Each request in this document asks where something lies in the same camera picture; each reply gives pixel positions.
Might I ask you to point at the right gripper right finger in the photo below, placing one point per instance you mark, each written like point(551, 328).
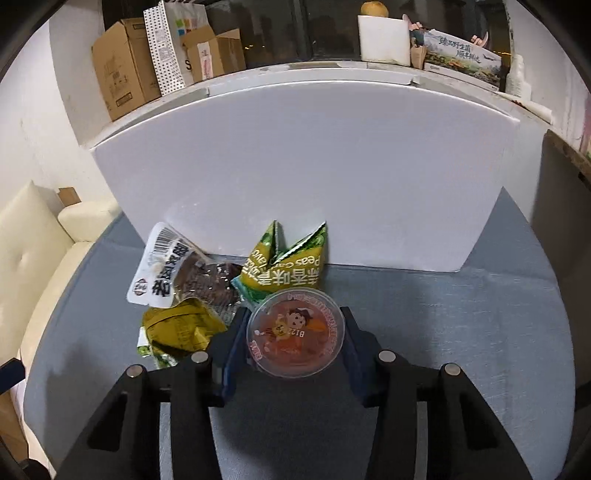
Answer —
point(377, 378)

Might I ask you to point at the red jelly cup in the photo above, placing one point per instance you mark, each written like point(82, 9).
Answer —
point(295, 333)

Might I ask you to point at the green peas snack bag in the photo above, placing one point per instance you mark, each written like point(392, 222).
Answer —
point(272, 266)

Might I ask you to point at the yellow green snack packet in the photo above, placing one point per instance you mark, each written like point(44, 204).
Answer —
point(169, 335)

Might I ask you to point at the brown meat snack packet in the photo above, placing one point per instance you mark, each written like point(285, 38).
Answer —
point(172, 269)

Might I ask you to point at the large cardboard box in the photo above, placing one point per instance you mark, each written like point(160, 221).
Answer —
point(123, 67)

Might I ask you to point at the white plastic bottle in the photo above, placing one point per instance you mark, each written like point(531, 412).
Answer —
point(516, 83)

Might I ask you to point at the wooden side shelf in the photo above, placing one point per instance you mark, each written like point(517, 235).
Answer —
point(581, 162)

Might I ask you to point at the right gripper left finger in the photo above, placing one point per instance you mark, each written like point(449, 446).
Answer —
point(206, 379)

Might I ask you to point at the white dotted paper bag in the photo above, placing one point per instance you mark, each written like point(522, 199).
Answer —
point(165, 24)

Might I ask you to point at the printed landscape gift box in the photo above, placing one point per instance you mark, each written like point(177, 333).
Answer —
point(456, 58)

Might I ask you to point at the white storage box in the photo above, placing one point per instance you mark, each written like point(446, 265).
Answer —
point(404, 175)

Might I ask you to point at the white foam box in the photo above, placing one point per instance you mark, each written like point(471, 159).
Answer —
point(384, 40)

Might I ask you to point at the orange pomelo fruit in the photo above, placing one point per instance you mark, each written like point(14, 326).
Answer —
point(374, 9)

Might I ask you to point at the small open cardboard box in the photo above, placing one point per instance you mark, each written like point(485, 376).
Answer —
point(213, 55)

